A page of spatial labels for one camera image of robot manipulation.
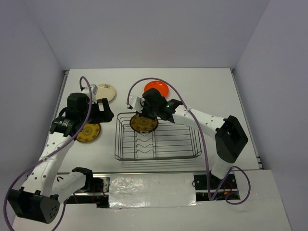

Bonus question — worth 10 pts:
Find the brown yellow patterned plate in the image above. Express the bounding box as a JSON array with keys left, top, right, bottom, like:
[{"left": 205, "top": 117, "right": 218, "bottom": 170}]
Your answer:
[{"left": 76, "top": 123, "right": 102, "bottom": 143}]

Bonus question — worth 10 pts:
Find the orange plastic plate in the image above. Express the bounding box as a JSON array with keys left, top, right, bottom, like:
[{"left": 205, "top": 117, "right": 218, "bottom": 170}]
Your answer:
[{"left": 144, "top": 80, "right": 169, "bottom": 97}]

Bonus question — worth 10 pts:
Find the cream plate with brown patch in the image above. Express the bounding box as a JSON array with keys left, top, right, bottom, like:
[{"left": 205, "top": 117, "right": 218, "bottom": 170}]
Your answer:
[{"left": 96, "top": 83, "right": 116, "bottom": 103}]

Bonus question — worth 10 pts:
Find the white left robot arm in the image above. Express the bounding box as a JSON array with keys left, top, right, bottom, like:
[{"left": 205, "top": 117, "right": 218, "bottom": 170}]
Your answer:
[{"left": 8, "top": 93, "right": 114, "bottom": 224}]

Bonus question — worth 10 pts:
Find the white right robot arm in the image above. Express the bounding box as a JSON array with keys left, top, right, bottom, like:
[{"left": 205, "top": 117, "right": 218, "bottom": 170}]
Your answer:
[{"left": 128, "top": 88, "right": 248, "bottom": 188}]

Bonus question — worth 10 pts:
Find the silver foil covered block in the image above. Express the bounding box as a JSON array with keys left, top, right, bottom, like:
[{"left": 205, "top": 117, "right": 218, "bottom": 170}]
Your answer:
[{"left": 109, "top": 173, "right": 197, "bottom": 208}]

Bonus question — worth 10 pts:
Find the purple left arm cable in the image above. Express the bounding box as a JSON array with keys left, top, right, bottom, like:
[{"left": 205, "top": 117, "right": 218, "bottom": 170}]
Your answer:
[{"left": 3, "top": 76, "right": 93, "bottom": 231}]

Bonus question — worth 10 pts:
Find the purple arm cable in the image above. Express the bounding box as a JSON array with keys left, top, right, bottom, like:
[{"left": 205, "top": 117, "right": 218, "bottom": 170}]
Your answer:
[
  {"left": 126, "top": 77, "right": 251, "bottom": 205},
  {"left": 3, "top": 76, "right": 93, "bottom": 231}
]

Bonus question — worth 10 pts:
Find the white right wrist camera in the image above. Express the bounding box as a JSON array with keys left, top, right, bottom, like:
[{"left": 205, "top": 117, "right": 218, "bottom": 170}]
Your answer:
[{"left": 127, "top": 95, "right": 144, "bottom": 114}]

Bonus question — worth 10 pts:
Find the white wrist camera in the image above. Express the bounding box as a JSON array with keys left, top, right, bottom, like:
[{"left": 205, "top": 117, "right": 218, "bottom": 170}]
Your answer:
[
  {"left": 81, "top": 84, "right": 98, "bottom": 103},
  {"left": 127, "top": 95, "right": 144, "bottom": 114}
]

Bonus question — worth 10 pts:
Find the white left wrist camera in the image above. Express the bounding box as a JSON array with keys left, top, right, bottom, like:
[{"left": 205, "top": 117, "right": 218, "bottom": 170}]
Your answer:
[{"left": 81, "top": 84, "right": 98, "bottom": 103}]

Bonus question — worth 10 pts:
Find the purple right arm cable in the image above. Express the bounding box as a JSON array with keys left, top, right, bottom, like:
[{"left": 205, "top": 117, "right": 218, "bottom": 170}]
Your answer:
[{"left": 126, "top": 77, "right": 251, "bottom": 205}]

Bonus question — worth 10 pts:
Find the grey wire dish rack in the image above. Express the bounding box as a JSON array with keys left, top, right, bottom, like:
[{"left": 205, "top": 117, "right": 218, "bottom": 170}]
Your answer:
[{"left": 115, "top": 113, "right": 202, "bottom": 161}]

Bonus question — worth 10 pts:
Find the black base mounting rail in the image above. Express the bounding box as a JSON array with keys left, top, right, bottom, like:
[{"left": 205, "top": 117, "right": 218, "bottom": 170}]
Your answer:
[{"left": 68, "top": 172, "right": 240, "bottom": 209}]

